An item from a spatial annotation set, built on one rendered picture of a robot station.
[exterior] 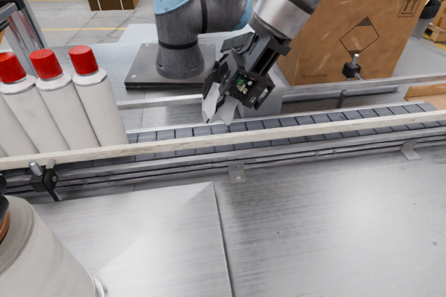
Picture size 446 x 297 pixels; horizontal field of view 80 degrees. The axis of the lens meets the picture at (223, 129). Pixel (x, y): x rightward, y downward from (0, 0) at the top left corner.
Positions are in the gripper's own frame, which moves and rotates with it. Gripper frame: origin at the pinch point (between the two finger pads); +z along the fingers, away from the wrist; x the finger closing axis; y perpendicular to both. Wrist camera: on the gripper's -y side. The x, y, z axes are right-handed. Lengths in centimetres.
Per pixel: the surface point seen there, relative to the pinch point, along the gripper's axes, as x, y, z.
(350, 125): 25.4, 4.7, -11.9
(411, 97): 55, -12, -20
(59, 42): -76, -279, 152
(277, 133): 12.2, 4.7, -4.3
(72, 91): -23.2, 1.7, 3.0
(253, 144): 10.1, 4.0, 0.4
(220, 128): 4.9, -2.1, 3.4
